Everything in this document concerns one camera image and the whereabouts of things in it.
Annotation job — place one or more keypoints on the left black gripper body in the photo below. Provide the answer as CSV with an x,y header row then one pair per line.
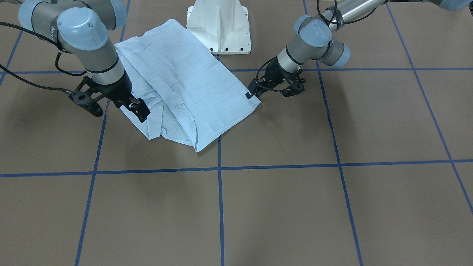
x,y
274,71

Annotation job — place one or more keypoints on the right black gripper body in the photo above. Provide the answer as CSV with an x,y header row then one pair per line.
x,y
119,89

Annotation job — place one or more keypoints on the light blue button shirt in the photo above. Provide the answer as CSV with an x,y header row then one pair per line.
x,y
192,97

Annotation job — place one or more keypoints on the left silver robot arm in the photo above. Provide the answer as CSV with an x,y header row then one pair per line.
x,y
313,40

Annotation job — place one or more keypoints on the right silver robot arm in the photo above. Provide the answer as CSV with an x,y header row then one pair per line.
x,y
80,27

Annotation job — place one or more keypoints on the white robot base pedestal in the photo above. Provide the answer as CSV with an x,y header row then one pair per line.
x,y
222,26

